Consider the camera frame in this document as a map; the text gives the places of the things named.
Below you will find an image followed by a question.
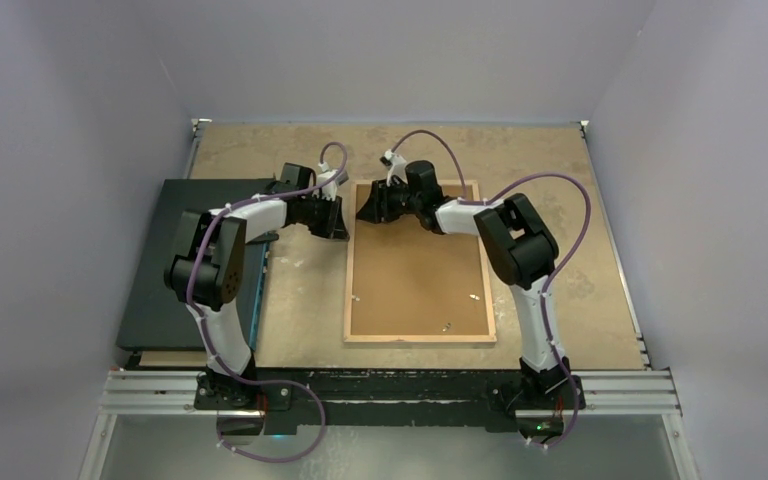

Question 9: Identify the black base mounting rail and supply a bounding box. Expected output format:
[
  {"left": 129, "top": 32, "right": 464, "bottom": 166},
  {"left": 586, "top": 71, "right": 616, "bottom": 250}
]
[{"left": 194, "top": 367, "right": 585, "bottom": 436}]

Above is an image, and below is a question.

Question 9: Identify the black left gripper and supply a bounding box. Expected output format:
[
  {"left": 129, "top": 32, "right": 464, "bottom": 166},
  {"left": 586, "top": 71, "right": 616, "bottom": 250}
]
[{"left": 298, "top": 193, "right": 349, "bottom": 241}]

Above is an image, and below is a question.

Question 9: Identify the black foam pad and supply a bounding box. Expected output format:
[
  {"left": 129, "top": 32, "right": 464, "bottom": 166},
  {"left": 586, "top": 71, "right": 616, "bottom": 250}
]
[{"left": 115, "top": 178, "right": 271, "bottom": 352}]

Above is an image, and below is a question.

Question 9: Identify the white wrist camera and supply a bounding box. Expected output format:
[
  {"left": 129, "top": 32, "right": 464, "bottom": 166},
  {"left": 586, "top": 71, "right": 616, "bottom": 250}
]
[
  {"left": 380, "top": 150, "right": 408, "bottom": 186},
  {"left": 316, "top": 162, "right": 349, "bottom": 201}
]

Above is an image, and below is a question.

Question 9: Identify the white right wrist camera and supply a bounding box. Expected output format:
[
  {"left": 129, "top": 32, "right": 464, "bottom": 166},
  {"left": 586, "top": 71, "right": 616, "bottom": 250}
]
[{"left": 380, "top": 150, "right": 408, "bottom": 186}]

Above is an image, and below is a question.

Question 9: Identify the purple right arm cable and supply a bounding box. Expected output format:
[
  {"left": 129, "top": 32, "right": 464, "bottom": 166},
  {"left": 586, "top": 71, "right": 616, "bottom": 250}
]
[{"left": 383, "top": 129, "right": 593, "bottom": 452}]

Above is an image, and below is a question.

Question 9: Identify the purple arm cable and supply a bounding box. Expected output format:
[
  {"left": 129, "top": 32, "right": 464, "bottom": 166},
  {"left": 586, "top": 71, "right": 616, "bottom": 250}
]
[
  {"left": 185, "top": 141, "right": 350, "bottom": 464},
  {"left": 383, "top": 129, "right": 593, "bottom": 452}
]

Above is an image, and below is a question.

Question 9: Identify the white wooden picture frame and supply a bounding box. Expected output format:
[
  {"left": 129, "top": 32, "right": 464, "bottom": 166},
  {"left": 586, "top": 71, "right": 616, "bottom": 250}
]
[{"left": 342, "top": 178, "right": 499, "bottom": 348}]

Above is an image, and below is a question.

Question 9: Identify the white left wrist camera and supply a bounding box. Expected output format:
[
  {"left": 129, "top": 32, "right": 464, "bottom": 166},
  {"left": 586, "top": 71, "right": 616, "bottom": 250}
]
[{"left": 316, "top": 162, "right": 349, "bottom": 201}]

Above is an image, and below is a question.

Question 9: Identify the aluminium extrusion rail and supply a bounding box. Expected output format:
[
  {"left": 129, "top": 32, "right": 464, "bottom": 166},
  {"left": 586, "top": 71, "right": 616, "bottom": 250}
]
[{"left": 101, "top": 370, "right": 681, "bottom": 415}]

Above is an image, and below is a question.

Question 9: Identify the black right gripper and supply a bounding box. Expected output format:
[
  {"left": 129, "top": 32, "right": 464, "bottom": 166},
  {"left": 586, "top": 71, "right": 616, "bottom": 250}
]
[{"left": 357, "top": 177, "right": 422, "bottom": 224}]

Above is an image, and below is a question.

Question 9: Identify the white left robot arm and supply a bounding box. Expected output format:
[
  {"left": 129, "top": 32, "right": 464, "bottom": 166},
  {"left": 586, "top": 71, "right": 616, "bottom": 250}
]
[{"left": 163, "top": 162, "right": 349, "bottom": 409}]

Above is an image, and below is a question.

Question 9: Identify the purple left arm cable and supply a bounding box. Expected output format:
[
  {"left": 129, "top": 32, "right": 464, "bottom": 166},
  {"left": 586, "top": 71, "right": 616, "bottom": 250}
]
[{"left": 185, "top": 141, "right": 350, "bottom": 464}]

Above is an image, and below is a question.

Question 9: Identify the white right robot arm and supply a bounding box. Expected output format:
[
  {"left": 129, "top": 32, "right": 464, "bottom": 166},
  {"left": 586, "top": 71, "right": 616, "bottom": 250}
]
[{"left": 356, "top": 153, "right": 569, "bottom": 407}]

